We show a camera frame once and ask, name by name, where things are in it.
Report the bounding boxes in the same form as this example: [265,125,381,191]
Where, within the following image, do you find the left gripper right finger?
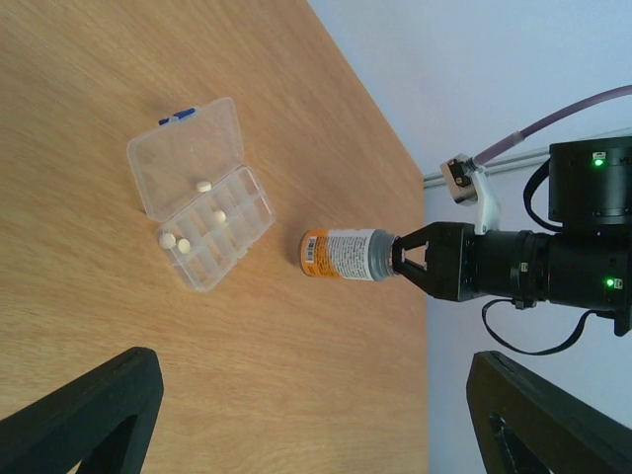
[466,351,631,473]

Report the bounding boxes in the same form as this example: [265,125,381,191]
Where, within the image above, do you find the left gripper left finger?
[1,347,164,473]

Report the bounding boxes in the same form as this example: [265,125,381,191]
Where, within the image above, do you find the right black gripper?
[392,222,479,301]

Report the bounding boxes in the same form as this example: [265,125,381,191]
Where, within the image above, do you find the orange pill bottle grey cap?
[298,229,396,281]

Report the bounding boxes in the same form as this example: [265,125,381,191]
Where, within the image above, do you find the clear plastic pill organizer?
[126,97,276,292]

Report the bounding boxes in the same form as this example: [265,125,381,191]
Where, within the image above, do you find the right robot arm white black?
[393,136,631,337]

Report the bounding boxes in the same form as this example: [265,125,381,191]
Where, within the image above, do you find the small pills in organizer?
[157,181,227,255]

